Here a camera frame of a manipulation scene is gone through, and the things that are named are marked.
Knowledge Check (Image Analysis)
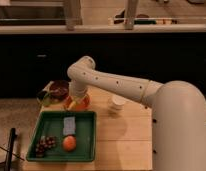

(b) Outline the yellow banana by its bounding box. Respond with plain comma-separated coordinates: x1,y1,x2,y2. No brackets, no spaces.
68,100,77,110

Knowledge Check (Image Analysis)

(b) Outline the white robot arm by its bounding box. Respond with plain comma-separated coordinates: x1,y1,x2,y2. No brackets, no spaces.
67,56,206,171

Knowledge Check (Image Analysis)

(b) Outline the dark red bowl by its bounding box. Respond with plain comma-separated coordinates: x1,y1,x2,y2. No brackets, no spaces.
49,80,69,100

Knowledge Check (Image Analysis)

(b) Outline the orange-red bowl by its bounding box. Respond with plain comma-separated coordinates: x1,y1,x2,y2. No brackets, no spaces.
63,94,90,111

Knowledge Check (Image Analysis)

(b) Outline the green leafy vegetable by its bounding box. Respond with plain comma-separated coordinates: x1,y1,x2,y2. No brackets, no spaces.
36,90,60,107

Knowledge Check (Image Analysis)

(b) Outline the pale blue sponge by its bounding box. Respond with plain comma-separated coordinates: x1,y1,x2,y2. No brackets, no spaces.
63,117,76,136

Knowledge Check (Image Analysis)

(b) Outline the green plastic tray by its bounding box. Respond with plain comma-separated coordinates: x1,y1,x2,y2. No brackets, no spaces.
26,111,96,162

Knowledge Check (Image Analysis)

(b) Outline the white paper cup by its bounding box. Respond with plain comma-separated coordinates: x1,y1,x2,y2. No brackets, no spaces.
108,95,126,112

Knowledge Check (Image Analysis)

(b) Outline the orange fruit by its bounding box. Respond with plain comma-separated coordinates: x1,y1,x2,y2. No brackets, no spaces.
62,135,76,151

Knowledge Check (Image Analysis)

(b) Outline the bunch of dark grapes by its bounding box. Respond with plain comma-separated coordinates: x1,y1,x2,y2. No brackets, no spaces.
35,136,56,157

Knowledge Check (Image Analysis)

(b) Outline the black stand with cable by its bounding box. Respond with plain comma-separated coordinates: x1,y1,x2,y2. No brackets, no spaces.
0,128,23,171

